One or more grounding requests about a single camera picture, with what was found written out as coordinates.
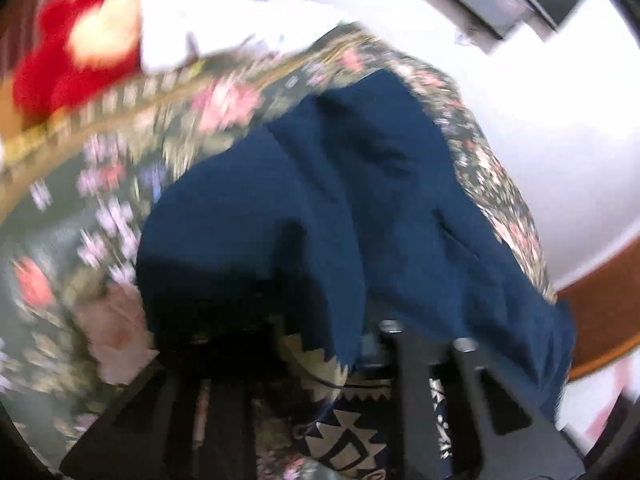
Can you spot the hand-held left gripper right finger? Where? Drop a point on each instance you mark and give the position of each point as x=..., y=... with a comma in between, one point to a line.
x=412, y=390

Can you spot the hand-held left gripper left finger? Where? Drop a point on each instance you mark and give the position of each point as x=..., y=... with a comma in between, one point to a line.
x=150, y=425

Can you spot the navy patterned hoodie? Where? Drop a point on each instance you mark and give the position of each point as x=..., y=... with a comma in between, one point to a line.
x=310, y=200

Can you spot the brown wooden board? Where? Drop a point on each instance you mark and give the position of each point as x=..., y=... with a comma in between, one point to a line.
x=605, y=320

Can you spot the floral blanket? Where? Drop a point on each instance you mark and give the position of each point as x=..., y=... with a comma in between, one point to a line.
x=75, y=200

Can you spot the orange-brown box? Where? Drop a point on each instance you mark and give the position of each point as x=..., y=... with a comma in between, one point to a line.
x=6, y=110

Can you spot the red plush toy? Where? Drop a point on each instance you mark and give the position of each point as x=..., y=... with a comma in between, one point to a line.
x=55, y=80

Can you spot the white cloth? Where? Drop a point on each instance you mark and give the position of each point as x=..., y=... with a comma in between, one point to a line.
x=210, y=25

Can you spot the maroon striped cloth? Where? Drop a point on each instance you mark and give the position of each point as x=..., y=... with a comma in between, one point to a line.
x=20, y=25

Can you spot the dark wall-mounted screen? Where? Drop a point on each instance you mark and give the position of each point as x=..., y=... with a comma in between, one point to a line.
x=505, y=0

